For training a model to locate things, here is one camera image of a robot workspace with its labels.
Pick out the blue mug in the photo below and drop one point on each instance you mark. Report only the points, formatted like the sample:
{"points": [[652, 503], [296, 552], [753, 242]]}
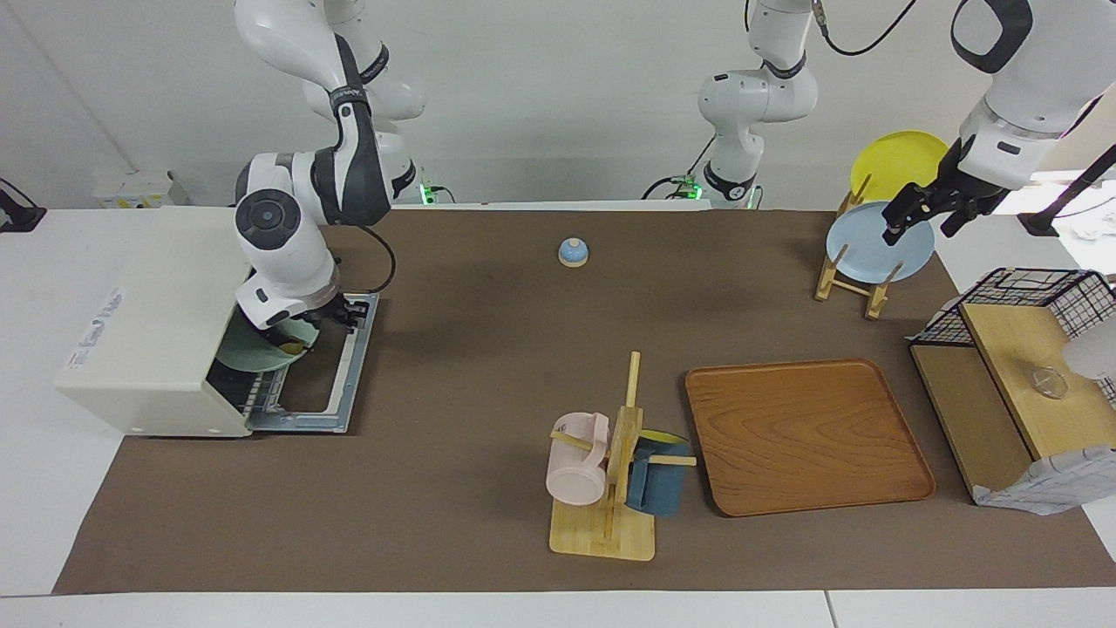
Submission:
{"points": [[658, 488]]}

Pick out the yellow plate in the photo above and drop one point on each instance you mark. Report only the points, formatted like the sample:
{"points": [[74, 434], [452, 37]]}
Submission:
{"points": [[898, 161]]}

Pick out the brown wooden tray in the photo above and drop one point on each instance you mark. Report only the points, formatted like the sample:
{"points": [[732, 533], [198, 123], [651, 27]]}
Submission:
{"points": [[806, 436]]}

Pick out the black camera stand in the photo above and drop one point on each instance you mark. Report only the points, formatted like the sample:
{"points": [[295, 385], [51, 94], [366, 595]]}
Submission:
{"points": [[1042, 222], [17, 214]]}

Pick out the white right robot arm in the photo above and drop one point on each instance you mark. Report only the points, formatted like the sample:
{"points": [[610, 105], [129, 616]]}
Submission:
{"points": [[279, 227]]}

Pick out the blue service bell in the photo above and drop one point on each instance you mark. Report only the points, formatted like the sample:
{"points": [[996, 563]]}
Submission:
{"points": [[573, 253]]}

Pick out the wooden mug rack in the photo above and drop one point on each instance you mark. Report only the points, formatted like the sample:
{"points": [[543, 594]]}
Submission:
{"points": [[602, 532]]}

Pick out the white checkered cloth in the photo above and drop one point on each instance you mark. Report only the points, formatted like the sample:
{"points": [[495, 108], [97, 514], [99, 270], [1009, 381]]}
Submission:
{"points": [[1046, 484]]}

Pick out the wooden plate rack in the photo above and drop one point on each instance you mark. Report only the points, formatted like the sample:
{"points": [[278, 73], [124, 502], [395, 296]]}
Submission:
{"points": [[876, 301]]}

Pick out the light blue plate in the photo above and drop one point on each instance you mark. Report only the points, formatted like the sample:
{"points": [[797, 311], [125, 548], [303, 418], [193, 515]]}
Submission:
{"points": [[863, 253]]}

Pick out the brown table mat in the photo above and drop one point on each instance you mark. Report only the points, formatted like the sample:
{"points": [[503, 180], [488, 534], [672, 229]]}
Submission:
{"points": [[479, 392]]}

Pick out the metal oven rack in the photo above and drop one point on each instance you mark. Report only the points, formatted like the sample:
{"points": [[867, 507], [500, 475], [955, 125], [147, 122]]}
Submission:
{"points": [[253, 392]]}

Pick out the pink mug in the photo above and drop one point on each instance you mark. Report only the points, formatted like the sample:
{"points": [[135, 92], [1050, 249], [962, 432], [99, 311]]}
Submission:
{"points": [[575, 471]]}

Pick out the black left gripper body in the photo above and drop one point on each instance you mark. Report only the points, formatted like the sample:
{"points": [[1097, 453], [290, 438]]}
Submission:
{"points": [[955, 187]]}

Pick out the white background box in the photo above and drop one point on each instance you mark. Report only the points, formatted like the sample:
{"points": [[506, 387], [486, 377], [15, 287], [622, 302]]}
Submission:
{"points": [[131, 187]]}

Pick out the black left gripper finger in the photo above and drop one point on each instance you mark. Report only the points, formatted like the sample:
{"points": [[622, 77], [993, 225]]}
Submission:
{"points": [[893, 230], [952, 223]]}

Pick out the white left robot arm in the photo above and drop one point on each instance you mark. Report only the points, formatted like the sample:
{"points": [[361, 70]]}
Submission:
{"points": [[1037, 70]]}

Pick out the mint green plate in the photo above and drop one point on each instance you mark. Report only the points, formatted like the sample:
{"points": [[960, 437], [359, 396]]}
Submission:
{"points": [[248, 353]]}

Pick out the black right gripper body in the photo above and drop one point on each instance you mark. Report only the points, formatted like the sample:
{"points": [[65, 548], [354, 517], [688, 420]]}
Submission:
{"points": [[336, 310]]}

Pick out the white toaster oven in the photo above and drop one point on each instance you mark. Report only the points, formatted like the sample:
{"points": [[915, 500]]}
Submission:
{"points": [[148, 349]]}

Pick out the small clear glass bowl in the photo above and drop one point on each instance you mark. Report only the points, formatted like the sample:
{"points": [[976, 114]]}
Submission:
{"points": [[1046, 382]]}

